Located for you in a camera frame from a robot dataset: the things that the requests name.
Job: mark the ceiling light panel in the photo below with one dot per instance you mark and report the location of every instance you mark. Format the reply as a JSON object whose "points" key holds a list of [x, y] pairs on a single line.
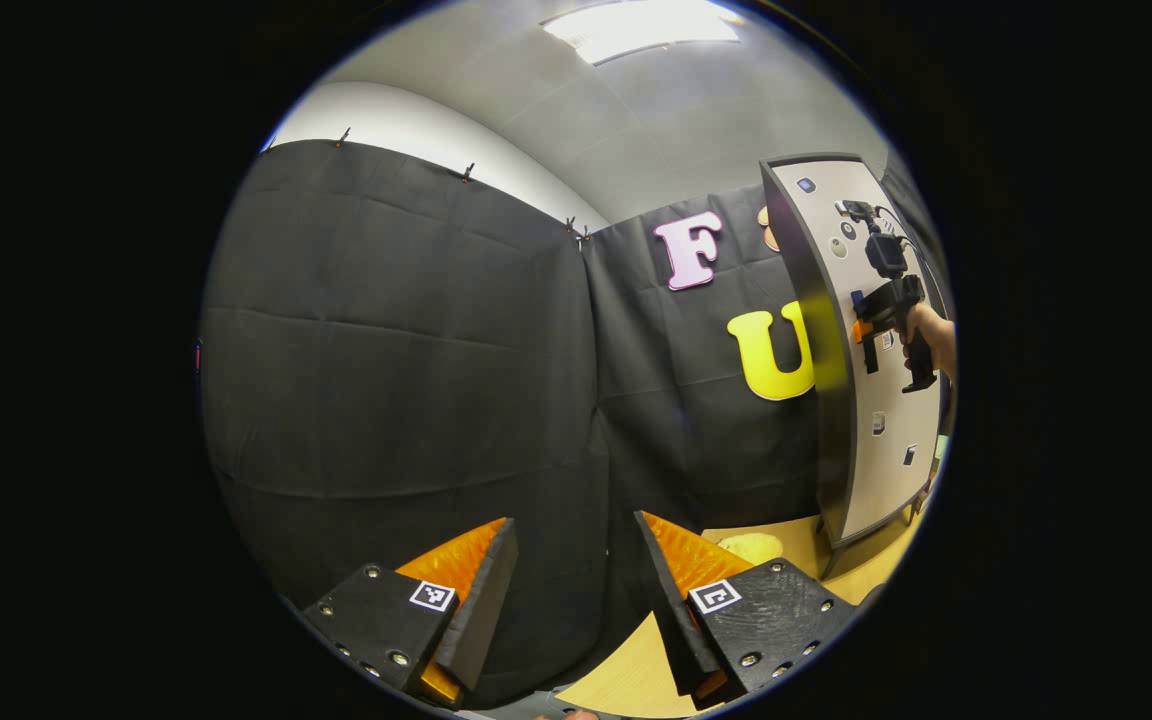
{"points": [[641, 28]]}

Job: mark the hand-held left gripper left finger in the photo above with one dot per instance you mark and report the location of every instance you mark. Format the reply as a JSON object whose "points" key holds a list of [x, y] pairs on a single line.
{"points": [[481, 620]]}

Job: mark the black backdrop cloth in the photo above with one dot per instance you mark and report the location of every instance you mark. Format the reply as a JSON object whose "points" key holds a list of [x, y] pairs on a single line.
{"points": [[386, 350]]}

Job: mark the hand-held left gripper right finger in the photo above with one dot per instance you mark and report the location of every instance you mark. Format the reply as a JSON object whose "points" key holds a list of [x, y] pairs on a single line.
{"points": [[671, 620]]}

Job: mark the dark grey cabinet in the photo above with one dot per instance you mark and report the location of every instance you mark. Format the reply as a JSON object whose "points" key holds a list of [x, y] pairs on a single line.
{"points": [[816, 300]]}

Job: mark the beige cabinet door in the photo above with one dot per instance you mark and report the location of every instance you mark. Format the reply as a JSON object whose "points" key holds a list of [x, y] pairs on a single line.
{"points": [[891, 490]]}

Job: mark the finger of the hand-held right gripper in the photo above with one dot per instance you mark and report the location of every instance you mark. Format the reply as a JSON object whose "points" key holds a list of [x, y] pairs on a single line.
{"points": [[862, 331]]}

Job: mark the yellow lemon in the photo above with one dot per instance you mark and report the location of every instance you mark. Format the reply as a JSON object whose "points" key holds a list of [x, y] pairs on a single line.
{"points": [[751, 548]]}

